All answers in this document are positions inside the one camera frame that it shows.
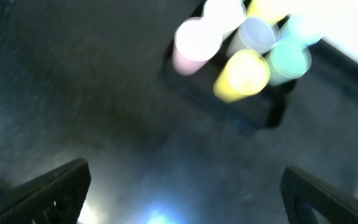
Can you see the blue cup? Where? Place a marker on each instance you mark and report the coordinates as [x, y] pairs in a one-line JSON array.
[[303, 29]]

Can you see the white cup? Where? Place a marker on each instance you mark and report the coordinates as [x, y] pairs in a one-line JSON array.
[[224, 14]]

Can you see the pink cup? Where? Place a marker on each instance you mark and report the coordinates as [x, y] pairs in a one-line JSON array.
[[194, 43]]

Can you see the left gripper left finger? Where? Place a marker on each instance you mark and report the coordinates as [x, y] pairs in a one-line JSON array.
[[36, 199]]

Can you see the yellow cup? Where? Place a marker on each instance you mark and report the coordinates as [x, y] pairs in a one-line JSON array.
[[266, 9], [244, 74]]

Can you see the green cup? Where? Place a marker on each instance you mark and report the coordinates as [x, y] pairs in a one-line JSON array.
[[287, 60]]

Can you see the grey cup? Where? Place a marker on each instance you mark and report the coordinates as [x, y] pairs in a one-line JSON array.
[[255, 34]]

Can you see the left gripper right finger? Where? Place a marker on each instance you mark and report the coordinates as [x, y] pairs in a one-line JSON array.
[[322, 205]]

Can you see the black tray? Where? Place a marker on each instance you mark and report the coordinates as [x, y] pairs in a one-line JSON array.
[[253, 109]]

